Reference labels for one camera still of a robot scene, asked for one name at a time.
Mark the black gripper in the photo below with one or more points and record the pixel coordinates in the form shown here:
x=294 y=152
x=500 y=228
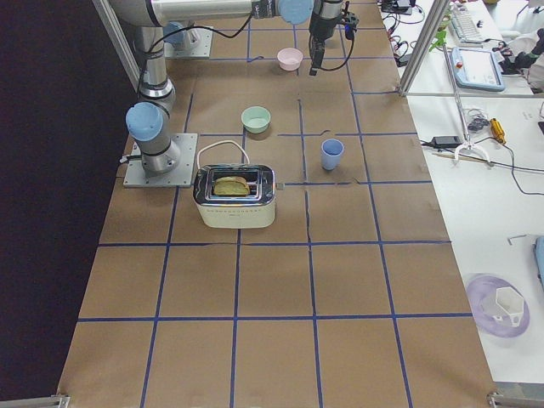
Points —
x=320 y=28

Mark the blue cup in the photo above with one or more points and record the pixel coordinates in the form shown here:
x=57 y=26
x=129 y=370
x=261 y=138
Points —
x=331 y=153

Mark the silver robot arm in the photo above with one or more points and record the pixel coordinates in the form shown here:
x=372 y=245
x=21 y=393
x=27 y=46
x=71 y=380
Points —
x=147 y=121

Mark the pink bowl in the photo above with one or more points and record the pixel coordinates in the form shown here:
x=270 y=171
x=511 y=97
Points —
x=289 y=59

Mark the green bowl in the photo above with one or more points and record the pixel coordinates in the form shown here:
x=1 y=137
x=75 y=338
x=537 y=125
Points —
x=256 y=119

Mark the black power adapter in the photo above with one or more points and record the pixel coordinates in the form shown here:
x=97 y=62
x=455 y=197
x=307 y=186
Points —
x=445 y=142

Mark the white keyboard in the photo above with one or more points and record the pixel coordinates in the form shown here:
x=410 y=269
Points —
x=463 y=25

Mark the teach pendant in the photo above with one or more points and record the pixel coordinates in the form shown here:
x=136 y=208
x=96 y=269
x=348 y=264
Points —
x=476 y=68

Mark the toast slice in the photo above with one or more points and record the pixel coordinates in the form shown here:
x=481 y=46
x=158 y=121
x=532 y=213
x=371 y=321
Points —
x=231 y=186

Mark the cream toaster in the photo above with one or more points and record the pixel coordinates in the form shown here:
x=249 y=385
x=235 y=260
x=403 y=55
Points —
x=253 y=211

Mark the white claw reacher stick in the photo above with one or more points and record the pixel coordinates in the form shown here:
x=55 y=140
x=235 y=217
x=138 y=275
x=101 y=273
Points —
x=467 y=144

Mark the yellow tool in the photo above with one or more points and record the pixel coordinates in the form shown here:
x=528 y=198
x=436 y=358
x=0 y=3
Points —
x=497 y=131

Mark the allen key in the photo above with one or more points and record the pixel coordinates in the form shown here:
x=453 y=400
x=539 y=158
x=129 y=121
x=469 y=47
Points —
x=511 y=239

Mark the white hexagonal printed part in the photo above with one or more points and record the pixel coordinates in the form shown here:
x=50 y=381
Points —
x=508 y=307

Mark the aluminium frame post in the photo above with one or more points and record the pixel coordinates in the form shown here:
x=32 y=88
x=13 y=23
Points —
x=429 y=29

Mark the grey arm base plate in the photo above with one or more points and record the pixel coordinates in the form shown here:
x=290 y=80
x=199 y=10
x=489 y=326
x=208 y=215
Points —
x=173 y=167

